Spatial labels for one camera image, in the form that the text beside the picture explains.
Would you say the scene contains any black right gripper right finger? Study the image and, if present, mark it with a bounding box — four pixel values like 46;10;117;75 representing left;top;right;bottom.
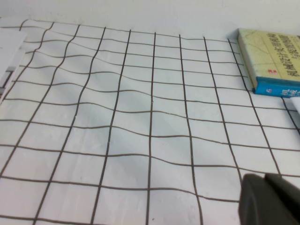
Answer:
264;172;300;225

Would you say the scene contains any white black-grid tablecloth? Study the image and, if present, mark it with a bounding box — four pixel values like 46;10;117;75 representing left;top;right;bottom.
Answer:
0;18;300;225

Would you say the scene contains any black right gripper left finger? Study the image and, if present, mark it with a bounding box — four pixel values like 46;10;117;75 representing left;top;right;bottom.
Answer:
238;173;289;225

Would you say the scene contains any white and grey brochure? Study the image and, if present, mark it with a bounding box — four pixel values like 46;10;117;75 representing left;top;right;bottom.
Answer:
289;97;300;137

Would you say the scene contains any yellow and blue textbook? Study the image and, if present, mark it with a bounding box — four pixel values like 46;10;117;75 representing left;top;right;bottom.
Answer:
236;28;300;98

